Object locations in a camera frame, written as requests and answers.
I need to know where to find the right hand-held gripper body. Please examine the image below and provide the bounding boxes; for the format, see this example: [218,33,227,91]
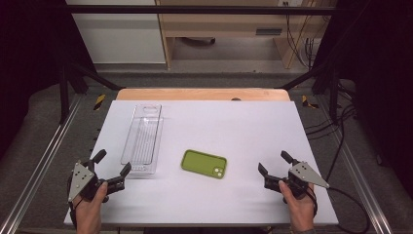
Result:
[286,161,330,200]

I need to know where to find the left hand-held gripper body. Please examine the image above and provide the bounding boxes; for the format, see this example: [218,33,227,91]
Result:
[66,160,108,204]

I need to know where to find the clear plastic packaging tray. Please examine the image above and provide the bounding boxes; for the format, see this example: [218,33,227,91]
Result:
[120,102,165,178]

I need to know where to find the green phone case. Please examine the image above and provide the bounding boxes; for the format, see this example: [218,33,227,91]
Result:
[180,148,228,179]

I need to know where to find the person's left hand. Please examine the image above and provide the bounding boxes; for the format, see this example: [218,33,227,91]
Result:
[73,180,110,227]

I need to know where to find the person's right hand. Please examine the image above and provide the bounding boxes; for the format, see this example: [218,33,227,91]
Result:
[278,179,319,230]

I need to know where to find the yellow black tape strip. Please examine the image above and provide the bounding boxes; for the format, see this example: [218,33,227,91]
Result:
[93,94,107,111]
[301,95,319,110]

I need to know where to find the light wooden board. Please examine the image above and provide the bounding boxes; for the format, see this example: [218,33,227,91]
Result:
[116,88,291,102]

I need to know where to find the black curtain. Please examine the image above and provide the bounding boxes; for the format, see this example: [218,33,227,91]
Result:
[0,0,97,160]
[311,0,413,191]

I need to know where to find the white cabinet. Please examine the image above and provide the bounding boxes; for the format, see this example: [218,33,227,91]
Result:
[64,0,168,65]

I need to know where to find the aluminium floor rail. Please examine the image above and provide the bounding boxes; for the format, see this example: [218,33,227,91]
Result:
[0,94,85,234]
[315,94,394,234]

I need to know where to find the black floor cable bundle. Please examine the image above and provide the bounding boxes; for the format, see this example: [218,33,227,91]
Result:
[304,81,358,141]

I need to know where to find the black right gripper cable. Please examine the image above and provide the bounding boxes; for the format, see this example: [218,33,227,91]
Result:
[325,186,371,234]

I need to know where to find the black upright frame post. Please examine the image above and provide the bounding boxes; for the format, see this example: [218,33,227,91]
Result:
[328,66,341,122]
[58,62,71,125]

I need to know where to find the black diagonal frame strut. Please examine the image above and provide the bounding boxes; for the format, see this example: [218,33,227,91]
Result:
[276,62,329,91]
[68,60,126,92]

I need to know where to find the black cables behind desk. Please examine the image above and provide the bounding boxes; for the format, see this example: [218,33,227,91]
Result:
[282,1,325,70]

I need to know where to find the black horizontal frame bar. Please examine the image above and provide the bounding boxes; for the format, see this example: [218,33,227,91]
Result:
[63,4,340,16]

